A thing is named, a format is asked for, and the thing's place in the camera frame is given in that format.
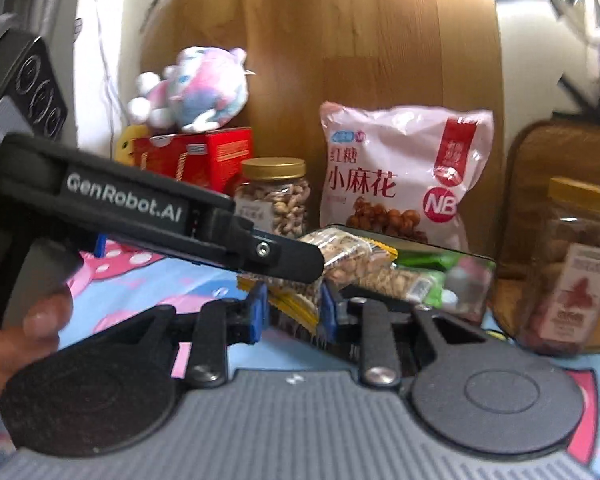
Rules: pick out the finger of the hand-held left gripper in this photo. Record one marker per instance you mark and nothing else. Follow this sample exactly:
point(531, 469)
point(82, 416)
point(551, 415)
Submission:
point(280, 260)

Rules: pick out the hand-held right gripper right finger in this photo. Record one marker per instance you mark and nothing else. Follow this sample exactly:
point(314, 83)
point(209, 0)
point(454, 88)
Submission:
point(328, 312)

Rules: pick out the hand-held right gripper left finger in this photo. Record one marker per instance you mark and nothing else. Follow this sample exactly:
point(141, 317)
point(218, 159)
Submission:
point(255, 310)

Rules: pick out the clear nut packet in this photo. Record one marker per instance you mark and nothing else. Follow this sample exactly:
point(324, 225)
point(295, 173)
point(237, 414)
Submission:
point(385, 282)
point(345, 250)
point(292, 305)

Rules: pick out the dark green snack packet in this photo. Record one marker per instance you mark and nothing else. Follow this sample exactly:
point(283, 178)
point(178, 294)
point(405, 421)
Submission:
point(434, 290)

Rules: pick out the white plastic cup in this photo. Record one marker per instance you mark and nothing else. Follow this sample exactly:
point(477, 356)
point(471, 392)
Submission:
point(458, 285)

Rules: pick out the black box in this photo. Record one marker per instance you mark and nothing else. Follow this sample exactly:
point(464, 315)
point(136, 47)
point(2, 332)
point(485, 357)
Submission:
point(484, 285)

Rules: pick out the person's left hand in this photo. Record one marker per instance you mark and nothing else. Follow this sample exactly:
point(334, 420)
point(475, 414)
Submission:
point(45, 322)

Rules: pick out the round nut jar gold lid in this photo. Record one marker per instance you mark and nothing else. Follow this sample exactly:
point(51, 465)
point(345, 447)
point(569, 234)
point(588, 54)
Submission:
point(275, 200)

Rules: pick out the yellow duck plush toy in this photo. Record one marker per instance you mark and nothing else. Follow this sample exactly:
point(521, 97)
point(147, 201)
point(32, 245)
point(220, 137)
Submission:
point(127, 145)

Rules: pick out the red gift box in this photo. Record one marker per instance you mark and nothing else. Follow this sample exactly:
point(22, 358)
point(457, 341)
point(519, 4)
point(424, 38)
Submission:
point(220, 160)

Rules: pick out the cartoon pig printed bedsheet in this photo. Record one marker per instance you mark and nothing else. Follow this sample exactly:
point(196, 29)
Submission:
point(145, 271)

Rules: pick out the pink snack bag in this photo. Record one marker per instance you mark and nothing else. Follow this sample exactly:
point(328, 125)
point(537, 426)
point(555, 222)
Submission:
point(395, 160)

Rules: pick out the pink blue plush toy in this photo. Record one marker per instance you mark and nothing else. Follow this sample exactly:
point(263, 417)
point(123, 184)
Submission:
point(200, 85)

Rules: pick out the wooden board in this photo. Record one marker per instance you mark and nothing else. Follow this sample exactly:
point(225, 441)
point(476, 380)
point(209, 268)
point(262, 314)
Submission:
point(330, 35)

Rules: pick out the brown seat cushion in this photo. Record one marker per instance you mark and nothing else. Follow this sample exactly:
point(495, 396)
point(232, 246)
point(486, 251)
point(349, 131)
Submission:
point(525, 185)

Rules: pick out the square nut jar yellow lid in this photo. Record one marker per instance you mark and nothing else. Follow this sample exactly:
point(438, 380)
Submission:
point(575, 270)

